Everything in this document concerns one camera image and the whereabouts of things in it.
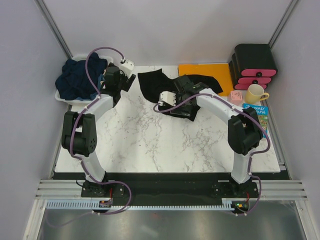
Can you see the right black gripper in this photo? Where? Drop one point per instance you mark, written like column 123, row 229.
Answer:
column 178, row 111

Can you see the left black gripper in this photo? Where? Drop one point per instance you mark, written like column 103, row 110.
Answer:
column 129, row 81

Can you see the black t shirt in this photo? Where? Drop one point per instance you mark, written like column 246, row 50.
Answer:
column 153, row 83

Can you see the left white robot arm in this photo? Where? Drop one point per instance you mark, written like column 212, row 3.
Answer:
column 79, row 133

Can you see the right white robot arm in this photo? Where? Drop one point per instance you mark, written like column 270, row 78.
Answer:
column 243, row 133

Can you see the light blue garment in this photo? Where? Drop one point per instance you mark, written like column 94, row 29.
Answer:
column 101, row 79

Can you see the pink toy block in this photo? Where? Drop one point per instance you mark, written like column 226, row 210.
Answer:
column 235, row 97

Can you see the orange folder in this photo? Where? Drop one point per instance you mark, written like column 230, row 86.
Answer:
column 220, row 71

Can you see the navy blue t shirt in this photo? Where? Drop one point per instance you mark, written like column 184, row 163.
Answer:
column 75, row 77

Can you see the white laundry basket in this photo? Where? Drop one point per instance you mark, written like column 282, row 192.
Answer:
column 67, row 98

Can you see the yellow mug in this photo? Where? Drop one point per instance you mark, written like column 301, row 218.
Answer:
column 255, row 93

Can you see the blue children's book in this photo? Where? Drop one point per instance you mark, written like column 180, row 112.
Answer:
column 261, row 112

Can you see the black pink drawer unit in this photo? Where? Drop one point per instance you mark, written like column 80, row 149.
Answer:
column 252, row 63

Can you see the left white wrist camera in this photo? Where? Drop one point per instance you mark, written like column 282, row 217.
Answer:
column 127, row 66

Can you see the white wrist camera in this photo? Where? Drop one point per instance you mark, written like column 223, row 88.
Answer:
column 167, row 97
column 127, row 66

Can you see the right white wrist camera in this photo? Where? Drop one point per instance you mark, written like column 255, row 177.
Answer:
column 167, row 97

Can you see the white slotted cable duct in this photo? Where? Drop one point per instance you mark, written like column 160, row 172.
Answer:
column 102, row 205

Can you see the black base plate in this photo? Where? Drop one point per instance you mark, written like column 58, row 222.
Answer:
column 170, row 188

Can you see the aluminium frame rail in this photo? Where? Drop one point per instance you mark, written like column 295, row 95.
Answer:
column 272, row 190

